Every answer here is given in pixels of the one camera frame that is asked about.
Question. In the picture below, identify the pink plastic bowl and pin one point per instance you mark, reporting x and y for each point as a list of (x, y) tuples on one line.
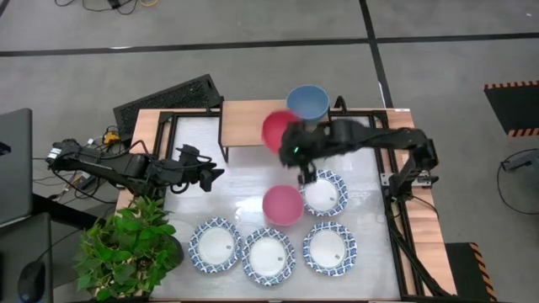
[(283, 206)]

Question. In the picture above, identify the black perforated panel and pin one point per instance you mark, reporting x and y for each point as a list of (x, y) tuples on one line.
[(168, 99)]

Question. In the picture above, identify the blue patterned paper bowl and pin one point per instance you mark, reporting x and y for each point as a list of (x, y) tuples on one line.
[(329, 249), (324, 195), (215, 246), (268, 257)]

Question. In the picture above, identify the grey floor device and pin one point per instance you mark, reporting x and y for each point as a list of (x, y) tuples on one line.
[(522, 159)]

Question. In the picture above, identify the black computer mouse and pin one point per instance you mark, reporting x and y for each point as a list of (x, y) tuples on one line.
[(31, 282)]

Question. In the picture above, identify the yellow black plug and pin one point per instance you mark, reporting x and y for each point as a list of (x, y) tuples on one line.
[(111, 138)]

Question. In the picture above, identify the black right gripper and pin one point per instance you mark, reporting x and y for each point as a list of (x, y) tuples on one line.
[(318, 141)]

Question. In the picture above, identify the grey laptop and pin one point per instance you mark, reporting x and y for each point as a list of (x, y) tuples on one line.
[(14, 168)]

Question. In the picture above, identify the black hazard striped mat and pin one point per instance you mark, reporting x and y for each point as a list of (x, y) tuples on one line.
[(516, 107), (465, 269)]

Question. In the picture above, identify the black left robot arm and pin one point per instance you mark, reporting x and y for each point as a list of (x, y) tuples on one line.
[(122, 166)]

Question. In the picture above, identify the wooden shelf with black legs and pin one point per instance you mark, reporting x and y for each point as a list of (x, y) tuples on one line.
[(242, 124)]

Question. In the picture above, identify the black desk pad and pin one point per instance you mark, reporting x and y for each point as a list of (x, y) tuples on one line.
[(25, 240)]

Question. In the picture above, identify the black power adapter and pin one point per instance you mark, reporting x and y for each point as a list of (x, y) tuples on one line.
[(113, 3)]

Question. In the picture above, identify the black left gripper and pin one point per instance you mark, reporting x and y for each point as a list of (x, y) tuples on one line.
[(189, 172)]

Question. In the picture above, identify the blue plastic bowl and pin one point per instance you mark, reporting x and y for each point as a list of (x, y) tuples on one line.
[(308, 103)]

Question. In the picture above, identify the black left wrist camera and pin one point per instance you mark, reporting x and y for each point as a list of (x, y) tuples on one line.
[(188, 150)]

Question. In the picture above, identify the red plastic bowl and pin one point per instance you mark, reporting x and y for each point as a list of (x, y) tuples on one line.
[(273, 130)]

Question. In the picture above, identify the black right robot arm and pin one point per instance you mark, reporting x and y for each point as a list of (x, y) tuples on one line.
[(379, 136)]

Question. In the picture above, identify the black aluminium table frame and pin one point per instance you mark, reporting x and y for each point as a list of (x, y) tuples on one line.
[(362, 113)]

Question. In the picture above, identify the green potted plant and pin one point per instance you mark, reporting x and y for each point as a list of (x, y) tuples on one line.
[(126, 244)]

